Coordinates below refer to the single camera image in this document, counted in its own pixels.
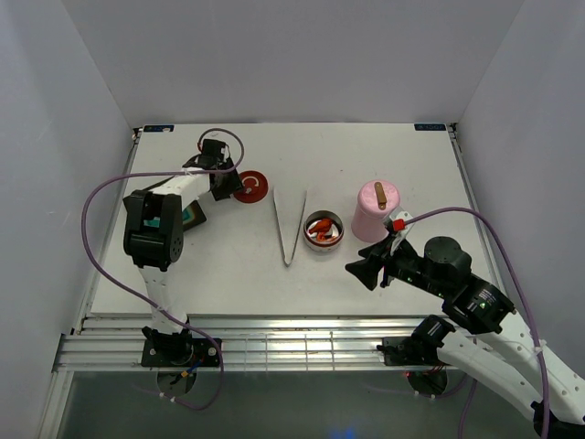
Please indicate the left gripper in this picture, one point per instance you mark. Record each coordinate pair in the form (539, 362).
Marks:
(233, 186)

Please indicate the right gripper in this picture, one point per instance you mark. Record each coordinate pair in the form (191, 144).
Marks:
(366, 269)

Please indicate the metal tongs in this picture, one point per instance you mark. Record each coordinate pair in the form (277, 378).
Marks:
(289, 209)

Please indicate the metal bowl with red band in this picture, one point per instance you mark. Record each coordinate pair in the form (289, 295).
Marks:
(337, 228)

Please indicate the right blue label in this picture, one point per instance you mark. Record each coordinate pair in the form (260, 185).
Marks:
(430, 127)

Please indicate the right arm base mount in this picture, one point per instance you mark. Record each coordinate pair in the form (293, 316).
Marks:
(409, 351)

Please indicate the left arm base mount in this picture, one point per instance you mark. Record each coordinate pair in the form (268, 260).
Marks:
(202, 351)

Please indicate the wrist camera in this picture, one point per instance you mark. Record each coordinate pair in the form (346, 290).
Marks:
(396, 225)
(213, 149)

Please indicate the pink cylindrical container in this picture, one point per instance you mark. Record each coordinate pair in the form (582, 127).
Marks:
(367, 229)

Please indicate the left blue label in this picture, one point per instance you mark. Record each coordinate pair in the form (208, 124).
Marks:
(159, 128)

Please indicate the aluminium frame rail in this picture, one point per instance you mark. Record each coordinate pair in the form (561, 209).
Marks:
(112, 343)

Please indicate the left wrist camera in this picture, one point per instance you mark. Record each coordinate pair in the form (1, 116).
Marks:
(213, 149)

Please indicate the blue label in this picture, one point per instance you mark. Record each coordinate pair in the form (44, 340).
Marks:
(430, 127)
(159, 128)

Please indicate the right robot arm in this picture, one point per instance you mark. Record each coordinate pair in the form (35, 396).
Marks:
(480, 332)

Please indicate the pink lid with brown handle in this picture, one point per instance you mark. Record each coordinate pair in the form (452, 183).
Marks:
(377, 198)

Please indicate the black square food plate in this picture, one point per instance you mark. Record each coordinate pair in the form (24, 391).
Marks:
(193, 216)

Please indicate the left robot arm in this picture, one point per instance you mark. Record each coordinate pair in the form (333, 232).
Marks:
(154, 239)

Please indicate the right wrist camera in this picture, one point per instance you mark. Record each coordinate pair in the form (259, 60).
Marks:
(396, 225)

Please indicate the red round lid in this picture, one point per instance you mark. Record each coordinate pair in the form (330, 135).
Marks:
(255, 187)

